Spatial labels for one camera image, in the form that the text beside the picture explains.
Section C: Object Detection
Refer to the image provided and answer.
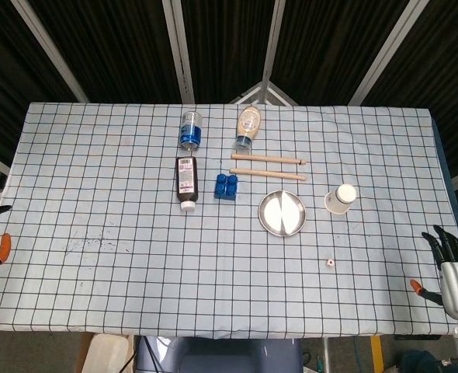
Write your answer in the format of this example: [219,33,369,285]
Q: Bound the white paper cup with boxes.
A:
[324,183,358,216]

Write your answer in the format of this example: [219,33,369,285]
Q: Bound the round metal plate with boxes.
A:
[258,190,307,237]

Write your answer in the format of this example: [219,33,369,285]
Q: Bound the light blue checkered tablecloth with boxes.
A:
[0,102,458,337]

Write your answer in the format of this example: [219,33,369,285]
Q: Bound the beige plastic container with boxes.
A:
[82,333,135,373]

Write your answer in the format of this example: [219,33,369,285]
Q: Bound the brown bottle white cap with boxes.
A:
[175,156,198,213]

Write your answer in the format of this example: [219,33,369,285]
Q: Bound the clear bottle blue label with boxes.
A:
[179,110,203,152]

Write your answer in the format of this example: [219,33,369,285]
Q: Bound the wooden stick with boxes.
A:
[229,167,307,183]
[231,153,307,166]

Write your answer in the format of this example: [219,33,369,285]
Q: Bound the blue toy building brick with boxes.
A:
[213,173,240,202]

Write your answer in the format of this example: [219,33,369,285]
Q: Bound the grey-blue robot torso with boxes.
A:
[135,336,304,373]

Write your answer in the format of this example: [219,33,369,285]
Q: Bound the beige squeeze sauce bottle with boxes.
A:
[234,104,263,152]

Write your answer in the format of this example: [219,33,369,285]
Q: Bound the yellow post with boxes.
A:
[370,336,383,373]

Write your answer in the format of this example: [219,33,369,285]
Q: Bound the white triangular frame brace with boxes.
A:
[228,80,300,106]

